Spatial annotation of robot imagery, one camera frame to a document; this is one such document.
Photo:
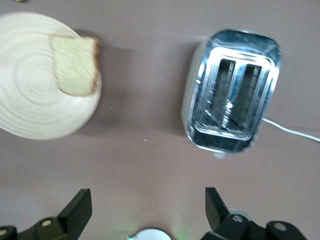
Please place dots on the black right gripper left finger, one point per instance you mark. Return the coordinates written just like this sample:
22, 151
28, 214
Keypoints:
75, 217

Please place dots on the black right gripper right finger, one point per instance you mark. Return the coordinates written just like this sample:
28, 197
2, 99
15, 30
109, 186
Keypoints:
220, 220

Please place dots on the round wooden plate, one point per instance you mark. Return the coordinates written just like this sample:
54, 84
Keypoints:
30, 100

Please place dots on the bread slice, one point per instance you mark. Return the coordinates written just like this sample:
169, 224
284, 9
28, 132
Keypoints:
75, 67

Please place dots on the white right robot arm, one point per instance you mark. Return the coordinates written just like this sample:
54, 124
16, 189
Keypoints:
150, 235

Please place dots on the cream and chrome toaster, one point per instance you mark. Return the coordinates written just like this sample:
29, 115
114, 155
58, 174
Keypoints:
232, 95

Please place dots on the brown table cover mat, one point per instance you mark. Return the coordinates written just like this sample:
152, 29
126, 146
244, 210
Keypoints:
150, 162

